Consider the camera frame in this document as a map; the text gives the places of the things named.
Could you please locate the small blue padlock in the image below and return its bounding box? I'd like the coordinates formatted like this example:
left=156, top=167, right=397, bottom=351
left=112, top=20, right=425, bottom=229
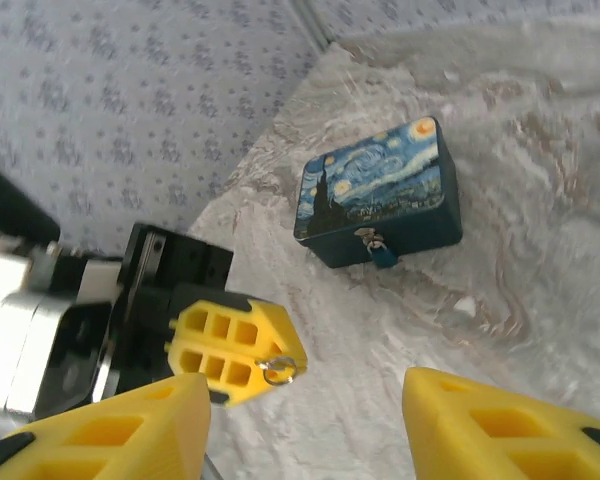
left=362, top=237, right=400, bottom=270

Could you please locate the aluminium frame corner post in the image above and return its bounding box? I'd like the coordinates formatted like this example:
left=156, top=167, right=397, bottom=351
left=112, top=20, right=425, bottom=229
left=292, top=0, right=334, bottom=51

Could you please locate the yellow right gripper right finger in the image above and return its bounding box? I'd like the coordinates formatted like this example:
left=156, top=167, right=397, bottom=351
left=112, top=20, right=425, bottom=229
left=402, top=367, right=600, bottom=480

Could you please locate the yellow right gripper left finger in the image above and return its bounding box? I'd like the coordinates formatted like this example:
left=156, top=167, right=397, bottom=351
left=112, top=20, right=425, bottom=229
left=0, top=372, right=212, bottom=480

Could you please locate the starry night print tin box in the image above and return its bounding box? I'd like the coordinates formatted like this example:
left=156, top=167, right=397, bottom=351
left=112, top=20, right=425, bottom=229
left=293, top=116, right=465, bottom=270

